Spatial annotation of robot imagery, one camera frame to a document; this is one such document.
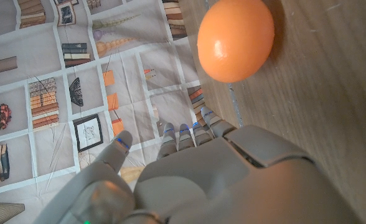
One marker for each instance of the printed bookshelf backdrop cloth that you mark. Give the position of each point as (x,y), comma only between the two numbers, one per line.
(46,77)

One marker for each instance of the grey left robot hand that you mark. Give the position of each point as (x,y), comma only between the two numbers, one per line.
(201,186)

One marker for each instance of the orange ball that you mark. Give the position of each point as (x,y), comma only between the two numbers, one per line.
(236,40)

